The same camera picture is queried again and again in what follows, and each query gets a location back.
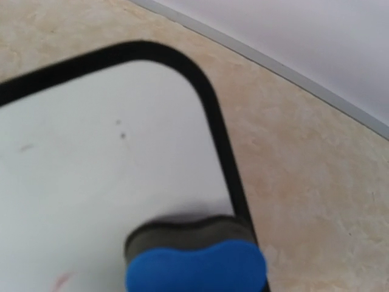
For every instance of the white whiteboard with black frame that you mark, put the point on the white whiteboard with black frame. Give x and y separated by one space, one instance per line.
98 145

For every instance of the blue whiteboard eraser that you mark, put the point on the blue whiteboard eraser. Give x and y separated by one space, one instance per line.
217 253

